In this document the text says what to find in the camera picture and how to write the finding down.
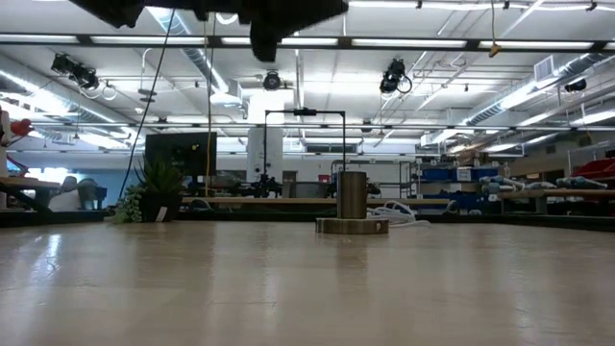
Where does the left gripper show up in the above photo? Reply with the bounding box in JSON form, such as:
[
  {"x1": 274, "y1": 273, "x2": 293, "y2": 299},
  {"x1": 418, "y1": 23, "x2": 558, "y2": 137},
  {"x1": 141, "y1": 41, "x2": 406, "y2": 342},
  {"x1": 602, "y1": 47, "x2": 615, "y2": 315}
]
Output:
[{"x1": 143, "y1": 0, "x2": 350, "y2": 62}]

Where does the brass lamp base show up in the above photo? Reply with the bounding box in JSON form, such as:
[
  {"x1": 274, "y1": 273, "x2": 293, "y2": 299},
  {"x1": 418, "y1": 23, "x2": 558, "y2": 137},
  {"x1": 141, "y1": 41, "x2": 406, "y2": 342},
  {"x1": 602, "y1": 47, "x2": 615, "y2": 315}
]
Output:
[{"x1": 315, "y1": 170, "x2": 390, "y2": 235}]

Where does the white power cord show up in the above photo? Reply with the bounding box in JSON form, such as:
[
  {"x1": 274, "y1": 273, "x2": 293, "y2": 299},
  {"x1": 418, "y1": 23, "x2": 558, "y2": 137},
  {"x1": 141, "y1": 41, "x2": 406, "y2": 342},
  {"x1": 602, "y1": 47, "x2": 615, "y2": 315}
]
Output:
[{"x1": 367, "y1": 200, "x2": 431, "y2": 228}]

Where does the white pillar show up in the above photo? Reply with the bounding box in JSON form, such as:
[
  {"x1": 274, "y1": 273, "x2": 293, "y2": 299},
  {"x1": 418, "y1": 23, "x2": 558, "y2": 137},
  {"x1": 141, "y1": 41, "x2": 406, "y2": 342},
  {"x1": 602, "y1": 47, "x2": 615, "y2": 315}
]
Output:
[{"x1": 246, "y1": 90, "x2": 284, "y2": 184}]

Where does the black computer monitor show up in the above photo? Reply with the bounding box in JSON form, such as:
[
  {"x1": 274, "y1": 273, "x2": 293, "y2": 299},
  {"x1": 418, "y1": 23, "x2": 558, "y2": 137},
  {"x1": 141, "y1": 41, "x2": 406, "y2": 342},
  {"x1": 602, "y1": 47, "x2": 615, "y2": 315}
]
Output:
[{"x1": 144, "y1": 132, "x2": 218, "y2": 178}]

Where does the black overhead light bar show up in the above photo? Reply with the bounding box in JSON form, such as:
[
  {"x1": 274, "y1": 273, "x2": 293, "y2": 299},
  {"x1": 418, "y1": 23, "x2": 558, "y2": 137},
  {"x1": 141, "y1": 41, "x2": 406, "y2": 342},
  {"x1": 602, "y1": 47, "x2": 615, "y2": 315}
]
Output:
[{"x1": 0, "y1": 32, "x2": 615, "y2": 54}]

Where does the long wooden workbench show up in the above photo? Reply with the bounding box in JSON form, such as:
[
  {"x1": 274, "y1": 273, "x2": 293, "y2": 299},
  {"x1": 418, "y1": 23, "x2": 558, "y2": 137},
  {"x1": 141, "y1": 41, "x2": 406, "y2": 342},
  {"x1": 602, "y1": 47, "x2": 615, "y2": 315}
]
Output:
[{"x1": 181, "y1": 195, "x2": 451, "y2": 209}]

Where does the yellow hanging plug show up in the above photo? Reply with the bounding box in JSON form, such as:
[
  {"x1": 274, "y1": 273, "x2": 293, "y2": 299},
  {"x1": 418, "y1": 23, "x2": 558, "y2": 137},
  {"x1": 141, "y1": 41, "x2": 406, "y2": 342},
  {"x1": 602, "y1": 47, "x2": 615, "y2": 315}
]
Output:
[{"x1": 487, "y1": 0, "x2": 504, "y2": 60}]

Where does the blue storage bin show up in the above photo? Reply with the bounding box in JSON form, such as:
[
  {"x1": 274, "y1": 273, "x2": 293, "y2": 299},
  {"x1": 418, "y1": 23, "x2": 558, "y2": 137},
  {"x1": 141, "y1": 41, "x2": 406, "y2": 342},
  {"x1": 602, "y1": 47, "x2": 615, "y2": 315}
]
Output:
[{"x1": 421, "y1": 165, "x2": 501, "y2": 183}]

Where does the potted green plant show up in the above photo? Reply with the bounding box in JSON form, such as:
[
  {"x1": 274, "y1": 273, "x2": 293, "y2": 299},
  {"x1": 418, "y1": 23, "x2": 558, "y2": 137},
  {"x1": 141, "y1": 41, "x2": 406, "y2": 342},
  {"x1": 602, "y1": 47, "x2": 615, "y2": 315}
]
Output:
[{"x1": 106, "y1": 156, "x2": 186, "y2": 225}]

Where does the white ceiling air vent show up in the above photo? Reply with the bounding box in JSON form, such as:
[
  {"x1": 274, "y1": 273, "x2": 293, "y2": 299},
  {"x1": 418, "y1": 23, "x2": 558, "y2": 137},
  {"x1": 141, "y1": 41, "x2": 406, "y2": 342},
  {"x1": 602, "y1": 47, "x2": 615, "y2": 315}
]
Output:
[{"x1": 533, "y1": 54, "x2": 556, "y2": 84}]

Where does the wooden table with black legs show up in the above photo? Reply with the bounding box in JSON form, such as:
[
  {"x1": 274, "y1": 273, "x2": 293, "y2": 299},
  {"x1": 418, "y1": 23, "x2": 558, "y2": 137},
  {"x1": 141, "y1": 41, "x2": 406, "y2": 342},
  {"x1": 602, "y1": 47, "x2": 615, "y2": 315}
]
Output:
[{"x1": 0, "y1": 175, "x2": 62, "y2": 213}]

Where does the wooden table with grey legs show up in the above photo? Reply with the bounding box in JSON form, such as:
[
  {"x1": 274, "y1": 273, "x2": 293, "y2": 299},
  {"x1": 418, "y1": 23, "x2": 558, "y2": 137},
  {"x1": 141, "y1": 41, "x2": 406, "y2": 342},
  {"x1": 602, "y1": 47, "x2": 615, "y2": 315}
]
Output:
[{"x1": 497, "y1": 187, "x2": 615, "y2": 215}]

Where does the red storage bin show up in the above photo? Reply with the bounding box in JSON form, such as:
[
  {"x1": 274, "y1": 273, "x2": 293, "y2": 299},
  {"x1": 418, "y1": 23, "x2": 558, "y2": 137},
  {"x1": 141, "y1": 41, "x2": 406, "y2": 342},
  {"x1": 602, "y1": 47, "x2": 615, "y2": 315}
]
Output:
[{"x1": 570, "y1": 157, "x2": 615, "y2": 182}]

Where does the black ceiling-mounted camera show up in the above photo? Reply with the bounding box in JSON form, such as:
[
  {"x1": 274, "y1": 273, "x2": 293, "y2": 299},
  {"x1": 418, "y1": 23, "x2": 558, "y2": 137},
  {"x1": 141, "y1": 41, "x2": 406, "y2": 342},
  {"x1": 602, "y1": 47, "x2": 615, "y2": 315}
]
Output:
[
  {"x1": 379, "y1": 58, "x2": 413, "y2": 95},
  {"x1": 50, "y1": 52, "x2": 101, "y2": 91},
  {"x1": 262, "y1": 70, "x2": 283, "y2": 92}
]

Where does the black gantry frame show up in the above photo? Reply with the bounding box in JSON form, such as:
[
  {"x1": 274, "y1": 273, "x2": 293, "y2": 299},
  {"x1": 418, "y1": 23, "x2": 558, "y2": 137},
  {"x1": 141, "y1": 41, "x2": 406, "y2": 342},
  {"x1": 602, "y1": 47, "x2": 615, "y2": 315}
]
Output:
[{"x1": 262, "y1": 108, "x2": 347, "y2": 174}]

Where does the black hanging cable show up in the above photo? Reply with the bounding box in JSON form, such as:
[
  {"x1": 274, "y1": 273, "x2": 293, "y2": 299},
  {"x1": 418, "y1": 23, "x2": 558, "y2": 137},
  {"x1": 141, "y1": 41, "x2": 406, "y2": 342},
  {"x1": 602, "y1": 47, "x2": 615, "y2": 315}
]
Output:
[{"x1": 117, "y1": 8, "x2": 177, "y2": 199}]

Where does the black aluminium table frame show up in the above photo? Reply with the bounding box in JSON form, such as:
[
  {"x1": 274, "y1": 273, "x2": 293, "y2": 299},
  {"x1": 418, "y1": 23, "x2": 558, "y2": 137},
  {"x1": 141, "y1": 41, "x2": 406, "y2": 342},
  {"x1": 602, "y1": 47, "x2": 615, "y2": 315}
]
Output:
[{"x1": 0, "y1": 210, "x2": 615, "y2": 233}]

